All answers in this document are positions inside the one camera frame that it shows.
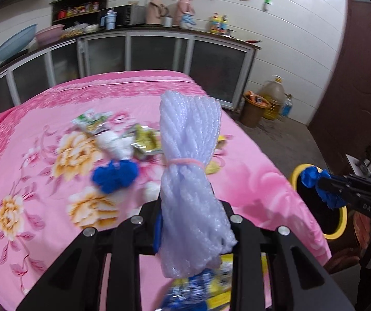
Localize yellow green wrapper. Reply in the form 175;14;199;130
133;124;161;160

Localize brown waste bucket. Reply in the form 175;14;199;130
239;90;271;129

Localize large cooking oil jug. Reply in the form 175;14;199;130
257;74;287;121

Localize dark red door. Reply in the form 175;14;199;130
306;0;371;138

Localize kitchen counter cabinets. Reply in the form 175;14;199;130
0;25;261;131

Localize blue plastic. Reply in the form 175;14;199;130
300;166;347;210
91;160;140;195

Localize blue yellow snack packet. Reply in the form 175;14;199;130
162;255;235;311

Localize green white snack packet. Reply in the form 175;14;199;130
71;111;114;134

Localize clear water bottle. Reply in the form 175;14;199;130
281;93;294;118

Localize food bags on counter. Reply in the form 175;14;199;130
60;21;101;38

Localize dark shelf with bottles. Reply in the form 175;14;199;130
49;0;109;29

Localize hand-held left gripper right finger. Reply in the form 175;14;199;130
222;200;355;311

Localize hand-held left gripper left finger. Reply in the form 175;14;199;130
16;200;164;311

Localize pink floral blanket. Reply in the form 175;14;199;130
0;69;333;311

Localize brown pink thermos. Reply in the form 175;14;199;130
146;0;169;25

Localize blue plastic basin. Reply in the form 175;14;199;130
0;24;39;61

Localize blue white jug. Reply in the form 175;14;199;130
100;9;118;31

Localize pink plastic basin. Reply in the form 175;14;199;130
35;24;66;45

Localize white bubble wrap bundle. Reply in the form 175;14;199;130
158;90;238;279

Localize yellow rimmed black trash bin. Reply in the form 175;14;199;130
287;164;349;241

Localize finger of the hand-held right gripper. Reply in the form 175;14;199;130
317;181;371;208
320;168;371;189

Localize microwave oven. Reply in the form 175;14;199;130
99;4;148;27

